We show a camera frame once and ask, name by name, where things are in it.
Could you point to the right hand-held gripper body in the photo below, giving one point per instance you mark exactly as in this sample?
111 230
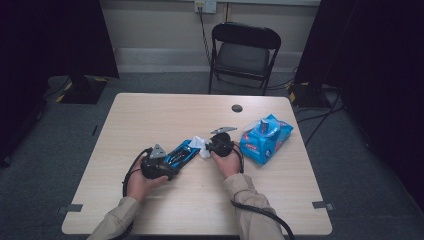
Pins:
222 145

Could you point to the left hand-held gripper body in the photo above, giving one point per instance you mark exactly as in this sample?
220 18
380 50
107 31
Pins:
153 168

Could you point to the white wet wipe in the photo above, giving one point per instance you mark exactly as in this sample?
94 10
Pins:
200 145

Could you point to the blue toy car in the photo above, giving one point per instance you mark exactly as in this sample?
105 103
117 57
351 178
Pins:
183 155

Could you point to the blue wet wipes packet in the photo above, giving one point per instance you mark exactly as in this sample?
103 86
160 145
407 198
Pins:
263 145

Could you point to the person's right hand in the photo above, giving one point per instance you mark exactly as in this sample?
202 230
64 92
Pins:
230 165

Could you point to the person's left hand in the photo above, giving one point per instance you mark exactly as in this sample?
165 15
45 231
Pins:
140 186

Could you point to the black folding chair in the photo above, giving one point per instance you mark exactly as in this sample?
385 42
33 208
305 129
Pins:
243 58

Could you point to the grey tape strip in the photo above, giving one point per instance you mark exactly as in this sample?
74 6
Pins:
321 205
71 208

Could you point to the black stand base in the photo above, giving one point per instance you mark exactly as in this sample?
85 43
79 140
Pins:
83 91
308 96

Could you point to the dark curtain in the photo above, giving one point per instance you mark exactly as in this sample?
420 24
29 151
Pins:
376 66
50 40

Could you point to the white wall socket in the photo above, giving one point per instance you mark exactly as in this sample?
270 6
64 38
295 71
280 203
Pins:
205 6

